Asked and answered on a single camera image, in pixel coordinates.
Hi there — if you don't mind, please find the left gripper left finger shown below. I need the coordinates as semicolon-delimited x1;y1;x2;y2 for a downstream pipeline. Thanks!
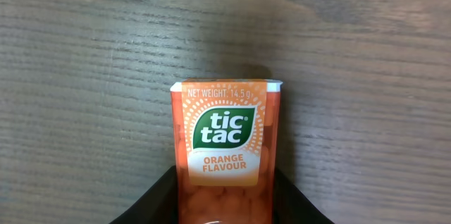
109;166;180;224

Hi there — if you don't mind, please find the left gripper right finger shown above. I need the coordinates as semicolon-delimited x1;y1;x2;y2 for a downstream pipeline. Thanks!
273;168;335;224

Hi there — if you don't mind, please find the orange candy box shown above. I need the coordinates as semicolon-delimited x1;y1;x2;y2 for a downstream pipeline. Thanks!
170;78;284;224

